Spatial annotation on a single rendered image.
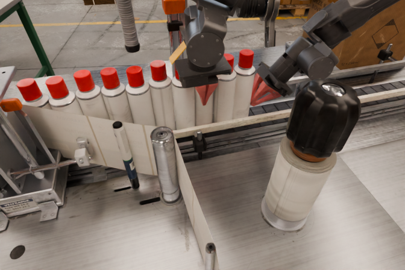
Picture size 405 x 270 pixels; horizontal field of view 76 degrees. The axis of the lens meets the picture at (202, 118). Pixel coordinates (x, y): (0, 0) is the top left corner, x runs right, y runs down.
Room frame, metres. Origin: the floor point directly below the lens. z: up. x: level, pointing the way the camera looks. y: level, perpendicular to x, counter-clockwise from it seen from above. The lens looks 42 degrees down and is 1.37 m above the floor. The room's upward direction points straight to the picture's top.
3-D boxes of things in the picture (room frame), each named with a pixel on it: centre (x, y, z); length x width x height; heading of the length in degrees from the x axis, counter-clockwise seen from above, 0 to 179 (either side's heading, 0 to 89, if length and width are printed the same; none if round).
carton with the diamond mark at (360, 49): (0.98, -0.60, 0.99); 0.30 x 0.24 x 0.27; 104
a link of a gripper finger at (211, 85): (0.45, 0.01, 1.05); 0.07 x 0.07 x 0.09; 14
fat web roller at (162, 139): (0.30, 0.07, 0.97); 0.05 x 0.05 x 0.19
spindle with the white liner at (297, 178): (0.27, -0.16, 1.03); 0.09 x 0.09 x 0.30
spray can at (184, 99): (0.50, 0.04, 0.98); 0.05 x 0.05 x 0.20
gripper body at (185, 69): (0.45, 0.00, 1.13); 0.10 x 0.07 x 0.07; 104
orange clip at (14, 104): (0.36, 0.34, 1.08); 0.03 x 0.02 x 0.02; 105
